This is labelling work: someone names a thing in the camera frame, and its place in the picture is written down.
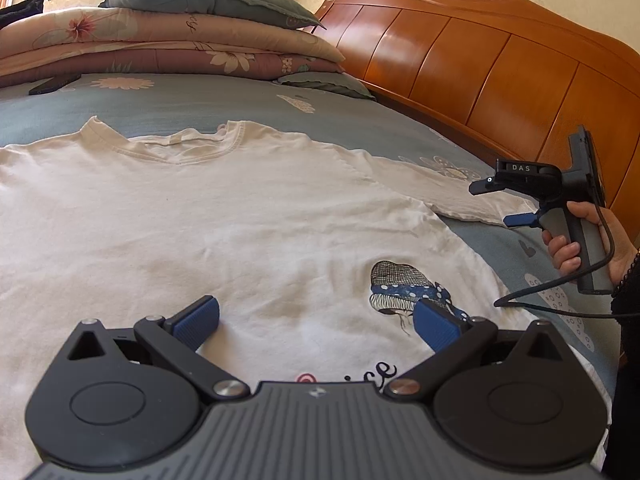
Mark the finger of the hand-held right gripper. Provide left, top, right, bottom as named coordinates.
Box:
left=502, top=209, right=544, bottom=229
left=468, top=175, right=508, bottom=197

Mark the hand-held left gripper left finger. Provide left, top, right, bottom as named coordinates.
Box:
left=67, top=295, right=251, bottom=404

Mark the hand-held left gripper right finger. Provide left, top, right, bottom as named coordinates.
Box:
left=384, top=299, right=569, bottom=401

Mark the white printed t-shirt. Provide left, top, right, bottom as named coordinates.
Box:
left=0, top=116, right=616, bottom=480

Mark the person's right forearm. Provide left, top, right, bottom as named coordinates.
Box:
left=600, top=255, right=640, bottom=480

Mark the person's right hand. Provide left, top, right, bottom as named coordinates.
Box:
left=541, top=201, right=640, bottom=287

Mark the wooden headboard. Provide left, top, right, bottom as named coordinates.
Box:
left=310, top=0, right=640, bottom=241

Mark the flat blue-grey pillow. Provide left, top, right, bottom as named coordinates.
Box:
left=276, top=71, right=376, bottom=100

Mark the blue floral bed sheet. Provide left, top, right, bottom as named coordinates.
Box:
left=0, top=72, right=626, bottom=411

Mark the black phone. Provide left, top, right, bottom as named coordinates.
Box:
left=28, top=74, right=82, bottom=97

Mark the folded pink floral quilt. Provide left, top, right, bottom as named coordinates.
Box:
left=0, top=7, right=346, bottom=90

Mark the black garment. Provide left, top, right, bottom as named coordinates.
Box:
left=0, top=0, right=45, bottom=31

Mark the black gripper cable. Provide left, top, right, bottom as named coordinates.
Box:
left=494, top=205, right=640, bottom=318

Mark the dark beaded bracelet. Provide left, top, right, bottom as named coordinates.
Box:
left=611, top=247, right=640, bottom=302

